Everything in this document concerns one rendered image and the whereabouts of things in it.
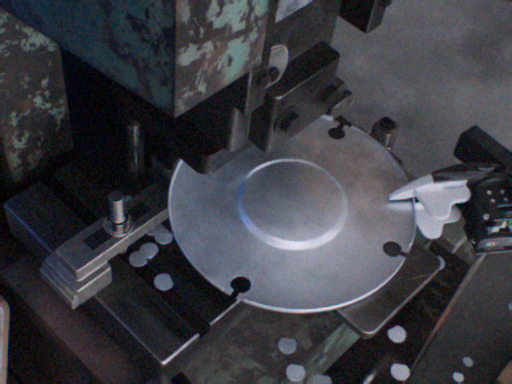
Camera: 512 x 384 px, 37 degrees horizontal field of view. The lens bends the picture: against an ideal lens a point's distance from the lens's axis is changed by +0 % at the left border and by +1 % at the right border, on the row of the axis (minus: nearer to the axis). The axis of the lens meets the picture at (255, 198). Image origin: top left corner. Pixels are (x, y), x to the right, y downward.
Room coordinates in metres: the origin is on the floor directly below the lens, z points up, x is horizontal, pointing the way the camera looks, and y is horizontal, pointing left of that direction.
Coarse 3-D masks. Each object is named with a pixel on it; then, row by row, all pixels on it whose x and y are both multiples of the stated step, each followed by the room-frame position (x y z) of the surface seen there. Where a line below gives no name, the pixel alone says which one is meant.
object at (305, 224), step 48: (288, 144) 0.64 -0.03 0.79; (336, 144) 0.65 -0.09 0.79; (192, 192) 0.54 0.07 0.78; (240, 192) 0.55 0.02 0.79; (288, 192) 0.56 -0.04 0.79; (336, 192) 0.57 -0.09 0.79; (384, 192) 0.58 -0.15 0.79; (192, 240) 0.48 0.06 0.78; (240, 240) 0.49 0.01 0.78; (288, 240) 0.49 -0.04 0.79; (336, 240) 0.50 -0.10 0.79; (384, 240) 0.51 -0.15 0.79; (288, 288) 0.43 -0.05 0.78; (336, 288) 0.44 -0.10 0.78
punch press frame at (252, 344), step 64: (0, 0) 0.53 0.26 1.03; (64, 0) 0.47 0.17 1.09; (128, 0) 0.42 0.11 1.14; (192, 0) 0.41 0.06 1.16; (256, 0) 0.46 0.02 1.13; (0, 64) 0.59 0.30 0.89; (64, 64) 0.86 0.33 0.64; (128, 64) 0.43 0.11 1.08; (192, 64) 0.41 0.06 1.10; (256, 64) 0.47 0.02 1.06; (0, 128) 0.58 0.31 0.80; (64, 128) 0.64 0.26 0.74; (0, 192) 0.65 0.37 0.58; (256, 320) 0.47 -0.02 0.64; (320, 320) 0.48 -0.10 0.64
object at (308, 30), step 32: (288, 0) 0.56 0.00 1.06; (320, 0) 0.60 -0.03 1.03; (288, 32) 0.57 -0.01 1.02; (320, 32) 0.61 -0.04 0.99; (288, 64) 0.57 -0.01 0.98; (320, 64) 0.58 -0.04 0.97; (288, 96) 0.53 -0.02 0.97; (320, 96) 0.57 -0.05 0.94; (224, 128) 0.52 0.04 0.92; (256, 128) 0.53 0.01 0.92; (288, 128) 0.52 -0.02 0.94
